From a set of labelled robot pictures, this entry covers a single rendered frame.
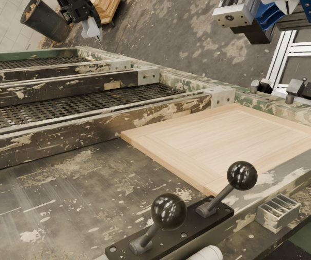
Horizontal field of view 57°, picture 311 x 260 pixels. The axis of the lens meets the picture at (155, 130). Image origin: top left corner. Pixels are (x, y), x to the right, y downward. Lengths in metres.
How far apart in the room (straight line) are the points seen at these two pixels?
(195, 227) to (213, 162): 0.26
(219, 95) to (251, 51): 1.41
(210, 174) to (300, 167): 0.18
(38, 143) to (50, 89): 0.49
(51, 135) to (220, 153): 0.40
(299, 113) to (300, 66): 0.96
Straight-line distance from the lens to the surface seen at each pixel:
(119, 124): 0.78
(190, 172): 0.61
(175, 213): 0.29
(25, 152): 0.71
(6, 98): 1.14
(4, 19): 6.09
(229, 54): 2.50
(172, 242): 0.40
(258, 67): 2.30
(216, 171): 0.63
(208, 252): 0.43
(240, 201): 0.51
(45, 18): 5.11
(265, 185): 0.57
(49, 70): 1.43
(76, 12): 1.01
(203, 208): 0.45
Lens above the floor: 1.76
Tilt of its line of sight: 43 degrees down
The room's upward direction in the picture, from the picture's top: 60 degrees counter-clockwise
